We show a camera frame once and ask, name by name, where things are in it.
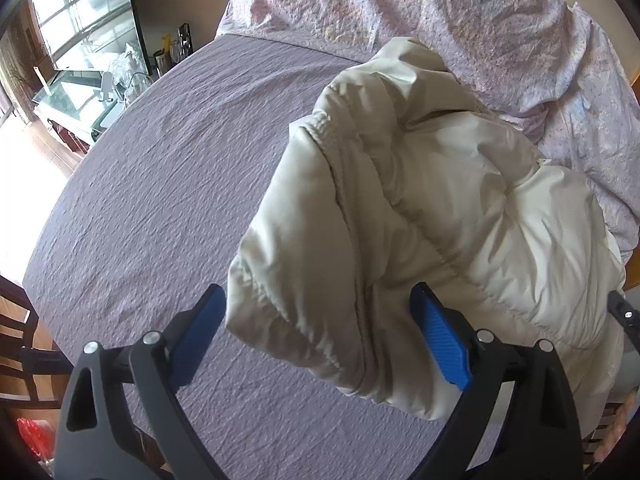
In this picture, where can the dark bottle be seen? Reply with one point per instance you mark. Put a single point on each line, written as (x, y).
(185, 37)

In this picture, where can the clear plastic bag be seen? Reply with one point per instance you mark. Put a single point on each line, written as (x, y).
(131, 70)

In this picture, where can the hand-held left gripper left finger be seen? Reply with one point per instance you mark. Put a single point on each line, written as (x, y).
(197, 330)

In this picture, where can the flat screen television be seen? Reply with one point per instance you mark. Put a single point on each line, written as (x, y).
(85, 15)

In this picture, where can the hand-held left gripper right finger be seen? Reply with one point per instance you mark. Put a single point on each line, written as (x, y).
(442, 335)

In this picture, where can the bed with purple sheet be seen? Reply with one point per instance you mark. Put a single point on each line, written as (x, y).
(150, 185)

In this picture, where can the pink floral duvet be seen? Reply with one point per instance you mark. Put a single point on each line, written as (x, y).
(450, 20)

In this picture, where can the beige puffer jacket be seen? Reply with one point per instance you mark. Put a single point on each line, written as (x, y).
(425, 220)

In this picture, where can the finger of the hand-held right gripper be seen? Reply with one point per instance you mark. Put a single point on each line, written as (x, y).
(627, 317)

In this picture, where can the glass television stand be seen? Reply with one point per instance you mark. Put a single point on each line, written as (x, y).
(70, 105)

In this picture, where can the dark wooden chair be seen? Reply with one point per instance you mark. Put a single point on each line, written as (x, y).
(25, 355)

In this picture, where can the person's right hand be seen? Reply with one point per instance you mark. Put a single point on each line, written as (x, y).
(612, 440)

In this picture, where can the red plastic bag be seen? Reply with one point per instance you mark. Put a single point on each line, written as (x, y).
(35, 437)

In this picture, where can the metal cup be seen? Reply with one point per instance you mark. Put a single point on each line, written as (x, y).
(162, 64)

